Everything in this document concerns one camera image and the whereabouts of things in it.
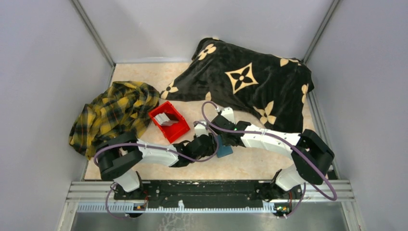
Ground blue card holder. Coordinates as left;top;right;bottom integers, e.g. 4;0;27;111
217;144;233;158

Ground red plastic bin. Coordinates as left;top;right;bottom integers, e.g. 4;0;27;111
148;101;190;143

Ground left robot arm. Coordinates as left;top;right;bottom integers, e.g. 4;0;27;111
93;132;219;199

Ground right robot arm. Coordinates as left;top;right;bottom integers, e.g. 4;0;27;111
210;115;337;201

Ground cards in red bin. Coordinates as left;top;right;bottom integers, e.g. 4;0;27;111
154;113;179;127

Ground black floral blanket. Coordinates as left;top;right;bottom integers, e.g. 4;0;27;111
160;38;314;133

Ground yellow plaid shirt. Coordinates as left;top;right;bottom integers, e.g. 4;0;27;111
68;81;160;159

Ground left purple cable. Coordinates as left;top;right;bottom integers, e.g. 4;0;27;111
93;120;220;220

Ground purple cable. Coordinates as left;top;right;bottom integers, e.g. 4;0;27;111
201;101;338;219
93;120;220;220

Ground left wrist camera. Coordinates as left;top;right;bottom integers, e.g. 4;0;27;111
194;121;208;137

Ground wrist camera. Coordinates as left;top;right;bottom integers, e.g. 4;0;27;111
194;121;208;137
220;107;236;124

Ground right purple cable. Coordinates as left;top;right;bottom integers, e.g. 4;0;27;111
201;101;338;219

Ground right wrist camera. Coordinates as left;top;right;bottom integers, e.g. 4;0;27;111
220;107;236;124

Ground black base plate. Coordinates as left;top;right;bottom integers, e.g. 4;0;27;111
114;180;302;209

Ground aluminium front rail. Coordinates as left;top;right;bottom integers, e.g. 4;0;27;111
66;180;355;215

